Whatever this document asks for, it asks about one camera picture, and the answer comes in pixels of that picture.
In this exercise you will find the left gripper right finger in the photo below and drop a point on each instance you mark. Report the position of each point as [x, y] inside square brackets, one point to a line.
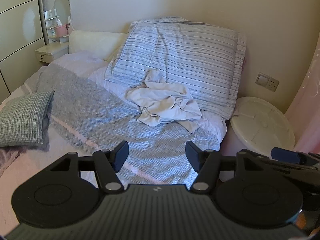
[206, 164]

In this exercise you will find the cream long-sleeve shirt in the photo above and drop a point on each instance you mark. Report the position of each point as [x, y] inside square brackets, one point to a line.
[163, 103]

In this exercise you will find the grey herringbone blanket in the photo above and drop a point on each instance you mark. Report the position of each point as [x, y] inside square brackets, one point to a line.
[91, 118]

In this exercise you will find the pink curtain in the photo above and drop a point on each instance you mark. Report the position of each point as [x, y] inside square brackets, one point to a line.
[303, 113]

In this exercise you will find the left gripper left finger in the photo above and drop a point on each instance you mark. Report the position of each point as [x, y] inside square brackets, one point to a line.
[108, 164]

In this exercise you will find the large blue striped pillow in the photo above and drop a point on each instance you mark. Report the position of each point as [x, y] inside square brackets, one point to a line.
[208, 59]

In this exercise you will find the wall switch socket plate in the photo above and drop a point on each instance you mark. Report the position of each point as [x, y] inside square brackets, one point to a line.
[267, 82]

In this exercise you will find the cream padded headboard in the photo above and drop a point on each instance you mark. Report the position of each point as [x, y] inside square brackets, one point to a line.
[101, 44]

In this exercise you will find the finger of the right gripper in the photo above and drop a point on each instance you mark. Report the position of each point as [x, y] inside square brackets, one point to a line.
[284, 155]

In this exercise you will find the white round lidded bin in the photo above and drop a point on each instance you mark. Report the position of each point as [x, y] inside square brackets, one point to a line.
[258, 126]

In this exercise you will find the small grey checked pillow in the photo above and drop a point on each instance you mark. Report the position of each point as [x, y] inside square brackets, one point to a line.
[25, 121]

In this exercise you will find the pink bed sheet duvet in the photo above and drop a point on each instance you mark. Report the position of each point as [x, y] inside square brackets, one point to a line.
[26, 162]

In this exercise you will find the cream bedside dresser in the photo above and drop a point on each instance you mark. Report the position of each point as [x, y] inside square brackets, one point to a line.
[48, 53]

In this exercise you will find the cream wardrobe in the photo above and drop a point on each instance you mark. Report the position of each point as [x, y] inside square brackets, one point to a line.
[21, 35]

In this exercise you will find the oval vanity mirror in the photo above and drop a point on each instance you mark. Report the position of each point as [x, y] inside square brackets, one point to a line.
[63, 11]

